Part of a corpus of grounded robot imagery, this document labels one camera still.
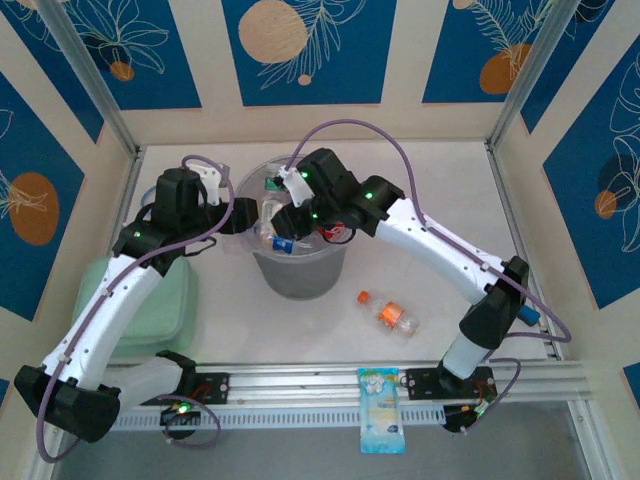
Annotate green plastic lid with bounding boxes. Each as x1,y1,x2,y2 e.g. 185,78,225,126
72,255,200,354

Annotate left green LED circuit board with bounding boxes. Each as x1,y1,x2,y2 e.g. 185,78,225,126
159,399,201,426

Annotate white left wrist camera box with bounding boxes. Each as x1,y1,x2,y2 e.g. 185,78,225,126
191,162,232,205

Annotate blue wet wipes pack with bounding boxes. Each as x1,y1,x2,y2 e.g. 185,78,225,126
357,367,407,455

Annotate white slotted cable duct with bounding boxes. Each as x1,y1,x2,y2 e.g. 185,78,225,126
63,403,446,432

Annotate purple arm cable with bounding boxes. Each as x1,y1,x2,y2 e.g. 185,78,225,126
288,118,573,434
38,154,236,464

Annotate green led circuit board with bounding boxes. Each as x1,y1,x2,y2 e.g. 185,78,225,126
442,399,496,435
159,399,201,426

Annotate aluminium frame post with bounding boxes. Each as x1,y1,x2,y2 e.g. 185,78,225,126
487,0,579,149
37,0,144,159

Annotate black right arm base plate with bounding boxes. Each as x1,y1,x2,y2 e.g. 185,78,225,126
404,367,496,401

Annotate translucent plastic bin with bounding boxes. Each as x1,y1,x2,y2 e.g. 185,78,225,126
234,155,350,301

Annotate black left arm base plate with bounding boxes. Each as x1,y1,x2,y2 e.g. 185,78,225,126
138,372,232,406

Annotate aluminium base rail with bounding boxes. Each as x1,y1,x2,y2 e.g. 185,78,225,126
42,360,594,417

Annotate large Pepsi bottle blue cap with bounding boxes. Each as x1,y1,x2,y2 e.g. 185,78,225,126
267,234,314,254

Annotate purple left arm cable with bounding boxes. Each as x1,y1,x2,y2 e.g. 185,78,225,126
38,154,236,464

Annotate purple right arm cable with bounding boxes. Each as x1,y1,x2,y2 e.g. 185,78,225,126
288,118,573,434

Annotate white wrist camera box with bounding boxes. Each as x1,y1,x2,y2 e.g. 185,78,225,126
276,166,315,207
191,162,232,205

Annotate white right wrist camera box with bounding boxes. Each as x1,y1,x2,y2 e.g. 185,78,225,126
276,166,315,207

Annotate orange cap orange label bottle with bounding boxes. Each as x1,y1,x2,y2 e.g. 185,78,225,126
356,290,421,341

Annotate right green LED circuit board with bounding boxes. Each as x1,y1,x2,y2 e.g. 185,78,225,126
442,399,496,435

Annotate small purple cable loop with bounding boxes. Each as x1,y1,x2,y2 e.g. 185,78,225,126
162,397,221,447

